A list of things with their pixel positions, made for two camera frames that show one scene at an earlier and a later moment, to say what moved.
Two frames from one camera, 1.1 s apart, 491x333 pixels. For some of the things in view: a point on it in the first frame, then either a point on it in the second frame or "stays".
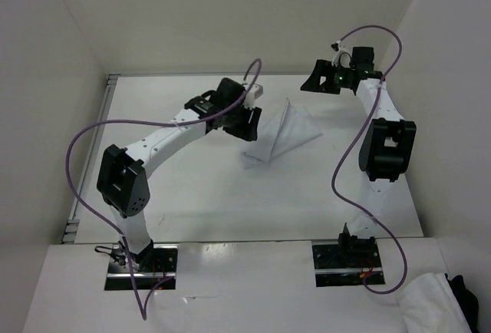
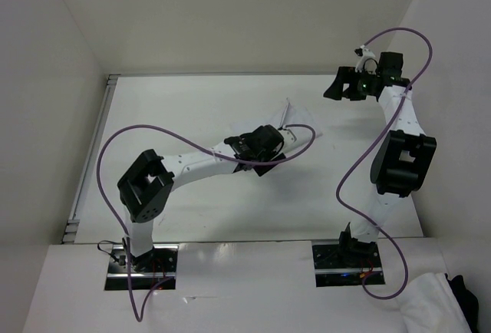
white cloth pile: [429, 304] stays
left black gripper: [247, 131] to [273, 154]
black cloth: [467, 300] stays
